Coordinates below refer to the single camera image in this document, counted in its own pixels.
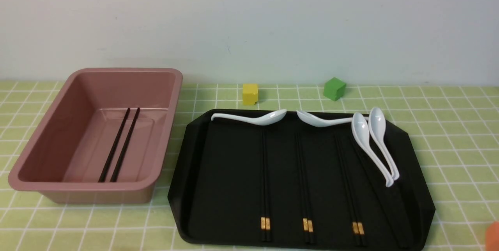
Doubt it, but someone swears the pink rectangular plastic bin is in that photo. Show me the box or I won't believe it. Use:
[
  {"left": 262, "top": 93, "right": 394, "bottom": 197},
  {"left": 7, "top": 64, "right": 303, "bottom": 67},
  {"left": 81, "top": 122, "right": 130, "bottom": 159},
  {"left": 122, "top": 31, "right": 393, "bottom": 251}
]
[{"left": 8, "top": 68, "right": 183, "bottom": 204}]

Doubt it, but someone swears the white spoon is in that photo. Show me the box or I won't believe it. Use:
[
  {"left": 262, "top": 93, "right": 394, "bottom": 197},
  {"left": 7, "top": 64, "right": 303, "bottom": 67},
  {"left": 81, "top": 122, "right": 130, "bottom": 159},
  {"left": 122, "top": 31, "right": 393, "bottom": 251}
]
[
  {"left": 351, "top": 112, "right": 394, "bottom": 187},
  {"left": 368, "top": 107, "right": 400, "bottom": 181},
  {"left": 296, "top": 110, "right": 353, "bottom": 128},
  {"left": 211, "top": 109, "right": 287, "bottom": 126}
]

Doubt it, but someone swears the white spoon inner right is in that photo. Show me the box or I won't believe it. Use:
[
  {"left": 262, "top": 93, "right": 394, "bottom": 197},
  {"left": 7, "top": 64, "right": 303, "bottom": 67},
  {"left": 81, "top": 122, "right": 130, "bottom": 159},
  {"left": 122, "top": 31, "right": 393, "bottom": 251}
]
[{"left": 351, "top": 112, "right": 394, "bottom": 187}]

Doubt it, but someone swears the white spoon centre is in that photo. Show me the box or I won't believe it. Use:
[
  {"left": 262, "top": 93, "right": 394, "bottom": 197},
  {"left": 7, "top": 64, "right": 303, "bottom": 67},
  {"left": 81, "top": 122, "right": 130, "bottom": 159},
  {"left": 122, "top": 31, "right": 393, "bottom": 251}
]
[{"left": 296, "top": 110, "right": 353, "bottom": 128}]

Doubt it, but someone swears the black chopstick under spoons left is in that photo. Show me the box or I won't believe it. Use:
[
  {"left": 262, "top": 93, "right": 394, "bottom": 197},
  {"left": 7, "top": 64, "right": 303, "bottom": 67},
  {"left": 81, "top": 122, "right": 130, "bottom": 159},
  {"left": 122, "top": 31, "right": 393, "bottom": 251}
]
[{"left": 350, "top": 137, "right": 413, "bottom": 250}]

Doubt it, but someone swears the black chopstick in bin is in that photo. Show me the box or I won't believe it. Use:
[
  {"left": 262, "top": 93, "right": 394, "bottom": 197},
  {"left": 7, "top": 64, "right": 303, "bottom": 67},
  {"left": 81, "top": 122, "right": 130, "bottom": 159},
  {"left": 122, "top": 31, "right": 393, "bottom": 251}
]
[
  {"left": 98, "top": 108, "right": 131, "bottom": 182},
  {"left": 110, "top": 108, "right": 140, "bottom": 182}
]

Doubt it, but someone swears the black chopstick gold band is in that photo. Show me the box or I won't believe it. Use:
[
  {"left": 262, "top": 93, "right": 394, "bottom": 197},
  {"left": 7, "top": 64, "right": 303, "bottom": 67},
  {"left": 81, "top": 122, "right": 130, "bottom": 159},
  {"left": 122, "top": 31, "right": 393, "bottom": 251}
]
[
  {"left": 294, "top": 132, "right": 311, "bottom": 244},
  {"left": 298, "top": 133, "right": 317, "bottom": 245},
  {"left": 260, "top": 130, "right": 267, "bottom": 242},
  {"left": 338, "top": 135, "right": 367, "bottom": 248},
  {"left": 262, "top": 130, "right": 272, "bottom": 242},
  {"left": 334, "top": 136, "right": 363, "bottom": 246}
]

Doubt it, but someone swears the black chopstick in bin right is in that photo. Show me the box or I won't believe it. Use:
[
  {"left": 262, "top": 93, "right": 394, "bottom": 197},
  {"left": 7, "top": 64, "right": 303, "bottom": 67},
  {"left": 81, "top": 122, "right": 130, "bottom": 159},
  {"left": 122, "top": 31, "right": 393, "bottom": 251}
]
[{"left": 110, "top": 108, "right": 140, "bottom": 182}]

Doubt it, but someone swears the orange object at corner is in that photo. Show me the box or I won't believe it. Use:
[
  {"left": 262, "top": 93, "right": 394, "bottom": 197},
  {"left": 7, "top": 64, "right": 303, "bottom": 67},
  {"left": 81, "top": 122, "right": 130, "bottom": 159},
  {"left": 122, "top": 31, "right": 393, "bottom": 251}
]
[{"left": 485, "top": 221, "right": 499, "bottom": 251}]

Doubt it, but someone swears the yellow wooden cube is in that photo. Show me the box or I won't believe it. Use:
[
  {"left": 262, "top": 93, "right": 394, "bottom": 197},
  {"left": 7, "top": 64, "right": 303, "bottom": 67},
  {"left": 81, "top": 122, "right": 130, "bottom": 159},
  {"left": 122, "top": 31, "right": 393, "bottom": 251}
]
[{"left": 242, "top": 84, "right": 259, "bottom": 106}]

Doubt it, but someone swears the white spoon outer right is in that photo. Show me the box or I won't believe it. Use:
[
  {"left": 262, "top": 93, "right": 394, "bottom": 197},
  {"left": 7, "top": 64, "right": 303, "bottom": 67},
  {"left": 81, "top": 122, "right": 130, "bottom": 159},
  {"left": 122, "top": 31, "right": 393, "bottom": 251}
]
[{"left": 368, "top": 107, "right": 400, "bottom": 181}]

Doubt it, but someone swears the white spoon far left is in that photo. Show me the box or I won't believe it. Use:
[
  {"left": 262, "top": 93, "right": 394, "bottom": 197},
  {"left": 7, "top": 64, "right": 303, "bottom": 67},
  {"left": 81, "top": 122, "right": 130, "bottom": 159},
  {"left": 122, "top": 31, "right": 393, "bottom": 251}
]
[{"left": 211, "top": 109, "right": 287, "bottom": 126}]

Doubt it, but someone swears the black chopstick in bin left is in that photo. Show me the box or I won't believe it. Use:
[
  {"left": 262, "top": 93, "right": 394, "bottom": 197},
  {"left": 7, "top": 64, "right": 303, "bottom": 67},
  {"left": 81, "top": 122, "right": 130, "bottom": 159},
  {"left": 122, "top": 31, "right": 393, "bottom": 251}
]
[{"left": 98, "top": 108, "right": 131, "bottom": 182}]

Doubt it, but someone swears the black plastic tray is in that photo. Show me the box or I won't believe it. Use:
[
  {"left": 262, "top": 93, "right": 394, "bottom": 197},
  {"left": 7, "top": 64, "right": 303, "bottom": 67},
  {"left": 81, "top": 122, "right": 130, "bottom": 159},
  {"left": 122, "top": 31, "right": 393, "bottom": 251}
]
[{"left": 168, "top": 109, "right": 435, "bottom": 251}]

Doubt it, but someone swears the green wooden cube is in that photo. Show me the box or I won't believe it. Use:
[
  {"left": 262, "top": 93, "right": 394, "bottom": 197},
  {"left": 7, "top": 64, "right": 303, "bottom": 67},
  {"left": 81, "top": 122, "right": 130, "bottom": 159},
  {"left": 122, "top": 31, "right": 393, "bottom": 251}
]
[{"left": 323, "top": 77, "right": 347, "bottom": 101}]

